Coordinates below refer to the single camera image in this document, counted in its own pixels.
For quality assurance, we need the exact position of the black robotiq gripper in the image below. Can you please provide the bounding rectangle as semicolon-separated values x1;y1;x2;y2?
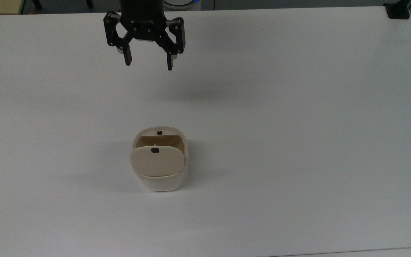
103;0;187;71

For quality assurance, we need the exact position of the beige trash bin lid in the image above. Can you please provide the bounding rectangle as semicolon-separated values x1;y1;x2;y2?
130;145;186;178

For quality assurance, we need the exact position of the white trash bin body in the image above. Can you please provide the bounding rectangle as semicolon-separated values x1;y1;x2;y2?
131;126;189;192

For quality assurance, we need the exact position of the white blue round base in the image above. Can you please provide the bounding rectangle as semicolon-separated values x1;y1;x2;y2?
163;0;203;10

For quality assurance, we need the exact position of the black table clamp mount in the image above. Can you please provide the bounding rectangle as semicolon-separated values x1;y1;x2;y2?
384;0;411;20

